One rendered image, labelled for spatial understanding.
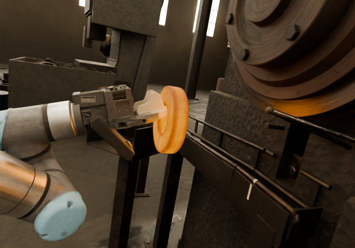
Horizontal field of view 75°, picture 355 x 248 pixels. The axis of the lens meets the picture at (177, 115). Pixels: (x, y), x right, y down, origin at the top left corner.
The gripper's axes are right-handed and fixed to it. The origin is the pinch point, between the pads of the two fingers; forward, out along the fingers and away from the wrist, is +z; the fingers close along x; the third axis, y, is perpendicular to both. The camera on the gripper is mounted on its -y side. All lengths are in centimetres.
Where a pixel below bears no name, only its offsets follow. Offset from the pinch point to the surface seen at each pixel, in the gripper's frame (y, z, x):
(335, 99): 3.3, 22.4, -22.7
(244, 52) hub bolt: 11.9, 15.1, -7.9
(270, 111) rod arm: 2.1, 12.7, -18.6
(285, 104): 0.7, 21.7, -12.7
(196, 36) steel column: 46, 295, 627
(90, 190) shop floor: -76, -33, 106
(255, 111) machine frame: -6.8, 29.7, 7.4
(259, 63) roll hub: 9.7, 15.4, -12.2
